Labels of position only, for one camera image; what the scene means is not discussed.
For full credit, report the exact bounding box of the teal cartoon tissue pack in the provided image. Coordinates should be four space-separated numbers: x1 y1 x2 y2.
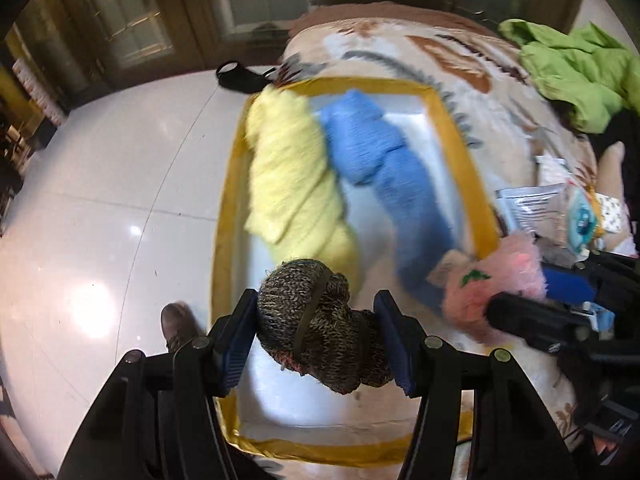
566 185 598 252

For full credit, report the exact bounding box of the lemon print tissue pack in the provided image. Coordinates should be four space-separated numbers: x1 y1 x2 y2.
596 193 623 234

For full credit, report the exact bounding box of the pink plush toy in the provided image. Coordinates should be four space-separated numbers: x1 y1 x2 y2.
426 232 547 346

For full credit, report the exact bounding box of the blue terry towel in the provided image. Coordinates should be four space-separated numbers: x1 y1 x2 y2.
319 90 456 311

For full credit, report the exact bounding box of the brown knitted beanie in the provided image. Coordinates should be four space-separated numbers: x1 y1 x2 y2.
257 259 394 394

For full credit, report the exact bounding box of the yellow terry towel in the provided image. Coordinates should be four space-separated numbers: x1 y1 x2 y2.
244 86 362 295

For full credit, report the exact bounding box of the green white medicine sachet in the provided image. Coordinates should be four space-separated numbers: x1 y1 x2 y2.
536 153 573 186

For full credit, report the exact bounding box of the white box with yellow tape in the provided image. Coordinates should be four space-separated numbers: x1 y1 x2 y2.
210 77 498 468

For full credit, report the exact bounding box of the leaf pattern beige blanket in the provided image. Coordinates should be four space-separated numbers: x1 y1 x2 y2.
249 3 616 480

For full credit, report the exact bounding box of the green jacket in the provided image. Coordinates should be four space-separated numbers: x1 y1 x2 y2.
498 18 639 134

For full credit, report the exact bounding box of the black shoe on floor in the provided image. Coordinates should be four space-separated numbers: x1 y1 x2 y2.
216 60 276 94

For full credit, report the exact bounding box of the wooden glass double door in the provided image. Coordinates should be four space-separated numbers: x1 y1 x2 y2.
1 0 582 107

